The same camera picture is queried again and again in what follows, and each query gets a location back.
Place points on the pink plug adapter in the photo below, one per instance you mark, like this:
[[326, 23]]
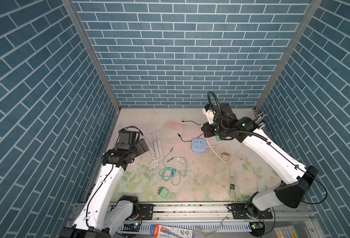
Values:
[[225, 157]]

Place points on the blue power strip cube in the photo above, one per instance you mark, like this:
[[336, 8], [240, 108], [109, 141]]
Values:
[[198, 145]]

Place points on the clear plastic bag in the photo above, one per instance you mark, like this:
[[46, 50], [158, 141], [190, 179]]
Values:
[[210, 228]]

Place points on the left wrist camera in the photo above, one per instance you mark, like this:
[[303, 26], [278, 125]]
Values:
[[127, 138]]

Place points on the pink pen holder cup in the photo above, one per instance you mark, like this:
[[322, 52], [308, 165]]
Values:
[[259, 126]]

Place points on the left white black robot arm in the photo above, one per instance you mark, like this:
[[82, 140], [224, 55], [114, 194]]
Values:
[[93, 222]]

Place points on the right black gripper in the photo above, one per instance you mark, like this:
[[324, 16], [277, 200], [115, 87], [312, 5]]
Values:
[[204, 129]]

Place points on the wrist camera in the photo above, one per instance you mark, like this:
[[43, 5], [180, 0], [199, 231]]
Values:
[[209, 113], [127, 138]]

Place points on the coloured marker set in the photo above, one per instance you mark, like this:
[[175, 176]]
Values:
[[286, 232]]

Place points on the red blue package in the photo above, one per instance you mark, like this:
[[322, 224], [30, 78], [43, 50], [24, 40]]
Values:
[[161, 231]]

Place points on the green plug adapter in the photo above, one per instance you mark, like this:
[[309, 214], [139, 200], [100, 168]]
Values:
[[163, 192]]

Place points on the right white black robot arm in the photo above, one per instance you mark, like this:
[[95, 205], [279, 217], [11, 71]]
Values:
[[296, 178]]

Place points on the white electric toothbrush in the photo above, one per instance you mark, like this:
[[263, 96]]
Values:
[[156, 149], [159, 145]]

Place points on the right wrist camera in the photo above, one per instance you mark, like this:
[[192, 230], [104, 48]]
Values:
[[209, 113]]

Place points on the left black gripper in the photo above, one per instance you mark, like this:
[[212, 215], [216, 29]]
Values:
[[140, 148]]

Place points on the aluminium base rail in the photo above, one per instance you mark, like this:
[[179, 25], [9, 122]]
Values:
[[190, 214]]

